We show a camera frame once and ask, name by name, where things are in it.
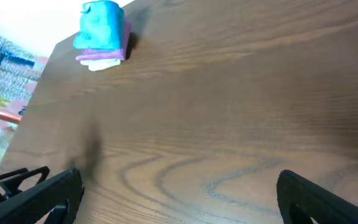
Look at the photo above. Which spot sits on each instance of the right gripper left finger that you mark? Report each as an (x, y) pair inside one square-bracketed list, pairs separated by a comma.
[(28, 196)]

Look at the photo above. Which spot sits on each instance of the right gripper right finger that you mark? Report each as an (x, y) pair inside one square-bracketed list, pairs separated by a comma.
[(302, 201)]

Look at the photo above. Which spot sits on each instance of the blue cloth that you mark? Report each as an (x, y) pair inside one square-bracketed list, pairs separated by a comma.
[(101, 26)]

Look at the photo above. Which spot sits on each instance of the folded green cloth left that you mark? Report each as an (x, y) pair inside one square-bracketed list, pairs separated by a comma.
[(97, 65)]

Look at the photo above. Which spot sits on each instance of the folded purple cloth left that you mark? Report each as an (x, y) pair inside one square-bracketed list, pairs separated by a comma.
[(120, 54)]

